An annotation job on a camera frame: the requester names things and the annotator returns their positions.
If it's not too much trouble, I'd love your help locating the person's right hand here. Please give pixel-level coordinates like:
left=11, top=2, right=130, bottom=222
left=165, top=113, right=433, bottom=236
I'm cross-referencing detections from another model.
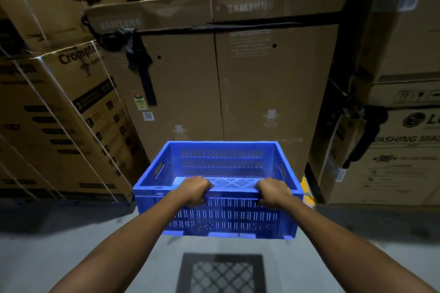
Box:
left=254, top=178, right=294, bottom=210

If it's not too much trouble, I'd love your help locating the strapped printed cardboard box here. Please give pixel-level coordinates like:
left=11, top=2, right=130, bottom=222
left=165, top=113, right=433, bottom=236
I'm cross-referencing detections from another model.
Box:
left=0, top=41, right=149, bottom=203

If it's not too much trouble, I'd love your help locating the cardboard box with white straps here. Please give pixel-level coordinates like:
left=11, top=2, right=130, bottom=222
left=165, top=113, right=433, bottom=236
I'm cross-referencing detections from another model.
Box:
left=0, top=0, right=128, bottom=54

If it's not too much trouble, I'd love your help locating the washing machine cardboard box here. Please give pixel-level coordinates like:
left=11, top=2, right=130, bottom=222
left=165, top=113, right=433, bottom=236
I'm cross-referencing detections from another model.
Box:
left=308, top=78, right=440, bottom=206

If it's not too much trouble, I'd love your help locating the person's left hand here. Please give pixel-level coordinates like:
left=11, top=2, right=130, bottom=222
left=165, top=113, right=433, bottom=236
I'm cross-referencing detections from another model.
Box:
left=177, top=176, right=214, bottom=208

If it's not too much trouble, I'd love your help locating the tall refrigerator cardboard box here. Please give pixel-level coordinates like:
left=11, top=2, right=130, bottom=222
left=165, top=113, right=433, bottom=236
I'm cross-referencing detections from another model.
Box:
left=83, top=0, right=354, bottom=180

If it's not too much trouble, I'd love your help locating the low strapped cardboard box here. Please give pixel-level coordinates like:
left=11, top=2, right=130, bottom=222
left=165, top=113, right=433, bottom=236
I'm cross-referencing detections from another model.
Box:
left=0, top=133, right=66, bottom=200

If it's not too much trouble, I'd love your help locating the person's left forearm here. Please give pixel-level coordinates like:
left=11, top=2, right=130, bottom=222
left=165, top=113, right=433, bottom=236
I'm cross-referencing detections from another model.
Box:
left=49, top=188, right=193, bottom=293

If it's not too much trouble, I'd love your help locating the black strap with knot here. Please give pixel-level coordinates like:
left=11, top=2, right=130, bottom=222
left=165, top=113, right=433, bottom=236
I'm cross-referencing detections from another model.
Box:
left=81, top=15, right=341, bottom=107

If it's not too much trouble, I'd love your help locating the black knotted strap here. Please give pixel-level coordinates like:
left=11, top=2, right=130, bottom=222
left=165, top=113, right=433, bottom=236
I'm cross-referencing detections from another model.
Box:
left=328, top=78, right=389, bottom=170

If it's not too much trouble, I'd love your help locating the blue plastic crate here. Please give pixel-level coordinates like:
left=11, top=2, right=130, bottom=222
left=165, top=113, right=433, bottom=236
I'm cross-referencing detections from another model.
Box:
left=133, top=141, right=304, bottom=240

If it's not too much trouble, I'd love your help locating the tall cardboard box white label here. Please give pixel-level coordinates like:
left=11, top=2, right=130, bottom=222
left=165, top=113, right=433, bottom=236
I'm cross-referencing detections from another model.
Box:
left=351, top=0, right=440, bottom=84

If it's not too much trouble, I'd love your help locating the person's right forearm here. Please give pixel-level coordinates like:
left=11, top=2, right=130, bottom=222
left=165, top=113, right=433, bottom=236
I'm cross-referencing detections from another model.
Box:
left=279, top=196, right=438, bottom=293

